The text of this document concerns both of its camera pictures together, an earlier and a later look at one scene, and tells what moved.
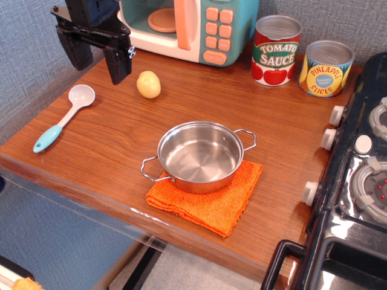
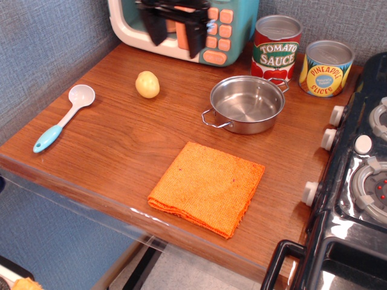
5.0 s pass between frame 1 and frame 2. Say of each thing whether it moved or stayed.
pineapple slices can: stayed
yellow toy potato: stayed
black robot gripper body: moved
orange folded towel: stayed
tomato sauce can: stayed
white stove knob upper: stayed
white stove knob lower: stayed
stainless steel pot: moved
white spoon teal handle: stayed
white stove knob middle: stayed
